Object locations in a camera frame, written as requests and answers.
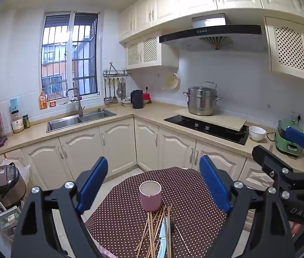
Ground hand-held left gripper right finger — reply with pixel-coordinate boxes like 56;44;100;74
199;154;296;258

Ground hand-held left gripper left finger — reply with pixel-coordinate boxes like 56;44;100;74
11;156;109;258

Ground pink cup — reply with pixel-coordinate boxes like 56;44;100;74
139;181;162;212

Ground pile of wooden chopsticks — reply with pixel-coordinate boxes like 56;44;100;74
137;204;172;258

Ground light blue knife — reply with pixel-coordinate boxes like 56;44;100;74
155;216;170;258

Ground person's right hand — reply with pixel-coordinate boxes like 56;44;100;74
291;223;303;237

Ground green kitchen appliance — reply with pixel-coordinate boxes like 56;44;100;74
274;118;304;157

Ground white bowl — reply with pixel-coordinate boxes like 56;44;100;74
249;126;267;141

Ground brown polka-dot tablecloth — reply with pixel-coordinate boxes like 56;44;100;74
83;167;249;258

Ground cream base cabinets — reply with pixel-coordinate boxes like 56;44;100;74
0;117;276;197

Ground beige board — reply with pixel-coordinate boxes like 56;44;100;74
175;107;248;132

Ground black glass gas stove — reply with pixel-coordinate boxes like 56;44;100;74
164;115;250;146

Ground steel double sink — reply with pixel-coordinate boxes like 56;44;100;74
46;107;117;133

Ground white plastic bag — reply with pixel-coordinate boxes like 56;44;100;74
0;157;31;183

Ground beige kitchen countertop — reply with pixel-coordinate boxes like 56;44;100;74
0;98;304;172

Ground steel faucet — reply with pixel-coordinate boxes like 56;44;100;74
65;87;86;117

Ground steel steamer pot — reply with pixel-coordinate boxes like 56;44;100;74
183;81;222;117

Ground brown rice cooker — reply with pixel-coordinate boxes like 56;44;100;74
0;162;27;209

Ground large lattice door cabinet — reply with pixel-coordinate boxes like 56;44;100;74
263;16;304;87

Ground metal storage cart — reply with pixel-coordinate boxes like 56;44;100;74
0;193;27;248

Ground black electric kettle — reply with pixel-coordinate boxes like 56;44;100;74
131;89;145;109

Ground white label glass jar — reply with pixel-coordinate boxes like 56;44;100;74
10;110;25;134

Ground cream round strainer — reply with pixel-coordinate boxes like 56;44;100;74
165;72;180;90

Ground barred kitchen window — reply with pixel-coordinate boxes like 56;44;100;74
40;11;100;103

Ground black range hood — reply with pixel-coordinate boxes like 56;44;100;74
159;13;267;53

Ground small lattice door cabinet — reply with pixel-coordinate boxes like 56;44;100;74
125;31;180;71

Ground wall utensil rack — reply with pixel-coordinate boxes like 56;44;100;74
103;62;132;79

